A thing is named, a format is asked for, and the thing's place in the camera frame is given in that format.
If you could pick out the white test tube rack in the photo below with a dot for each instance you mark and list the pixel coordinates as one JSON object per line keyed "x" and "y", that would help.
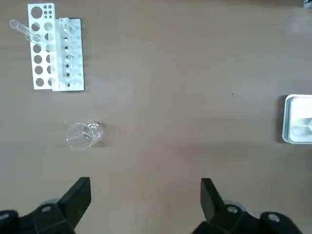
{"x": 42, "y": 19}

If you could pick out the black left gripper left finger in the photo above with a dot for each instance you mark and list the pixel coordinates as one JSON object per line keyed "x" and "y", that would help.
{"x": 73, "y": 207}

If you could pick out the silver digital balance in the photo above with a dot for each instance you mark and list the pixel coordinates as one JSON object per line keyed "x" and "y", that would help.
{"x": 297, "y": 109}

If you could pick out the large glass beaker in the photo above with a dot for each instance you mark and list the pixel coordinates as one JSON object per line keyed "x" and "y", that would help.
{"x": 97, "y": 132}

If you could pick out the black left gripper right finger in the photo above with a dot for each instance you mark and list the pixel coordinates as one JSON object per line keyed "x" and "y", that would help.
{"x": 214, "y": 209}

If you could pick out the glass test tube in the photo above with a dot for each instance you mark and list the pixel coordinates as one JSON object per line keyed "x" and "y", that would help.
{"x": 36, "y": 40}
{"x": 22, "y": 28}

